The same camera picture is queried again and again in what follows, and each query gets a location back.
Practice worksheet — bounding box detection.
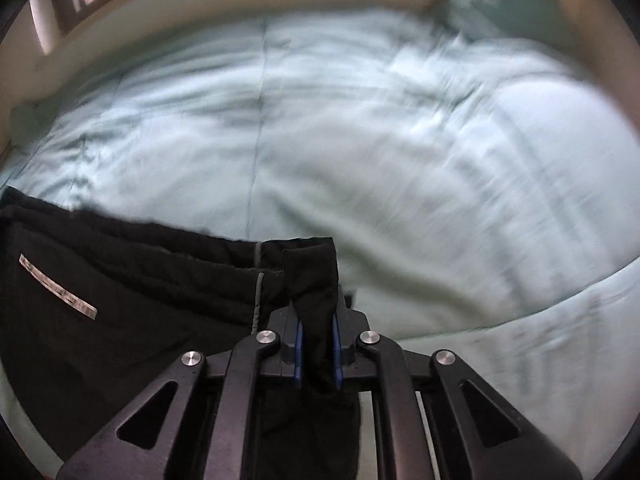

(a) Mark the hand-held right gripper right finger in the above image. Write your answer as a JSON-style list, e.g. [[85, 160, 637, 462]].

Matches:
[[332, 300, 583, 480]]

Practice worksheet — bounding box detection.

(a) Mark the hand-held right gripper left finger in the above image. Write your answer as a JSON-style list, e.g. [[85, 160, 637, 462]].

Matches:
[[57, 308, 306, 480]]

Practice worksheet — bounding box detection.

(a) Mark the black hooded jacket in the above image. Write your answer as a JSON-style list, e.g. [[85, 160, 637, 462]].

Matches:
[[0, 186, 367, 480]]

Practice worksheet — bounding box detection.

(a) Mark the teal quilt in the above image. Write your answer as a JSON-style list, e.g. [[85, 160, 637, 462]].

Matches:
[[0, 7, 640, 480]]

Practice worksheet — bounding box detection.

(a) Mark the teal pillow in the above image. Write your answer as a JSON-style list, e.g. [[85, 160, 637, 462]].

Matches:
[[432, 0, 578, 48], [10, 102, 51, 148]]

